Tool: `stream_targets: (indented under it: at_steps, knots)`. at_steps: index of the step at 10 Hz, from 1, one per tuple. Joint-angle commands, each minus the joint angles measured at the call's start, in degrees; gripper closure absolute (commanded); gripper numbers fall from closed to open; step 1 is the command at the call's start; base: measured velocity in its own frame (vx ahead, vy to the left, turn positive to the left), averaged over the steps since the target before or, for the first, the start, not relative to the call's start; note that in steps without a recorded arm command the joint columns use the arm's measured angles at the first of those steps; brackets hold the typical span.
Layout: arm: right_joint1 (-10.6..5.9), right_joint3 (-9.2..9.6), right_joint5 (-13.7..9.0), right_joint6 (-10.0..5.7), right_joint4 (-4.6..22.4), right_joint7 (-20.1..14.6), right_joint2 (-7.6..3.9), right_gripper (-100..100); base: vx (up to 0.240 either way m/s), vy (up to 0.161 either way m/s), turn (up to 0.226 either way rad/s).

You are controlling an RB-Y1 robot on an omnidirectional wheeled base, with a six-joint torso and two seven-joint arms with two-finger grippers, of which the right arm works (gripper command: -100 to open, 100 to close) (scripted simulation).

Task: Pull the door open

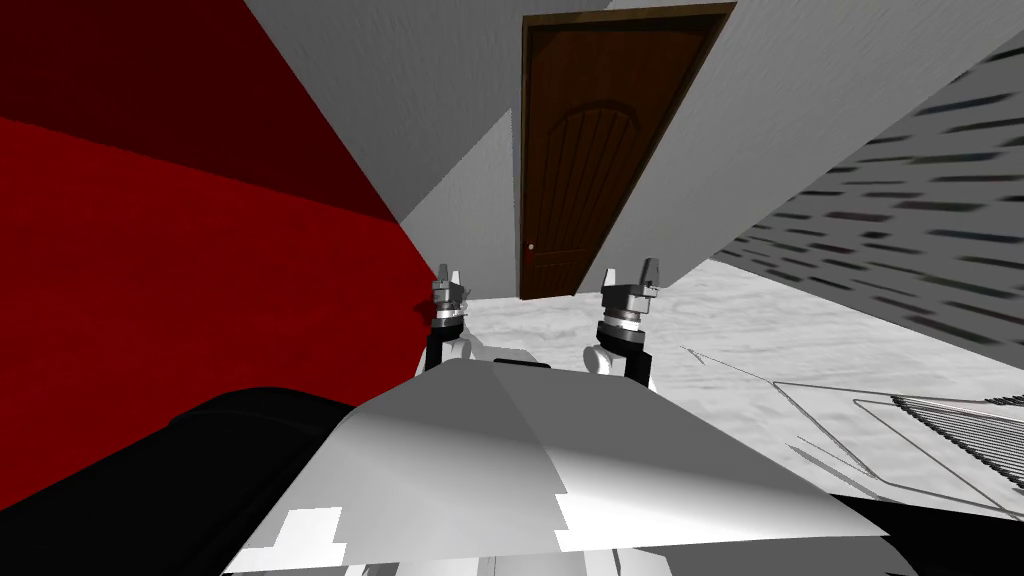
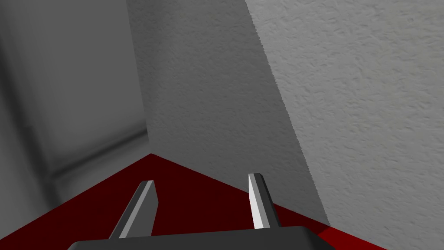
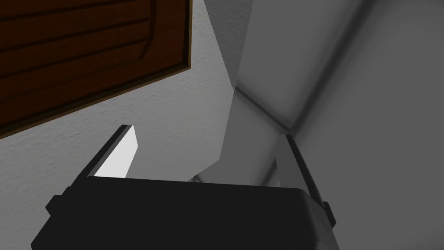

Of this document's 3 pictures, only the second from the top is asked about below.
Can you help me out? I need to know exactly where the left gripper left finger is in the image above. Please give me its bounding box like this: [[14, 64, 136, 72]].
[[109, 180, 159, 240]]

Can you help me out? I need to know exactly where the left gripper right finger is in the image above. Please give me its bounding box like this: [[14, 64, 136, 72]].
[[248, 172, 281, 230]]

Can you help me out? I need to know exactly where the grey door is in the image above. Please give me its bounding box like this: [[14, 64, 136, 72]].
[[0, 0, 150, 228]]

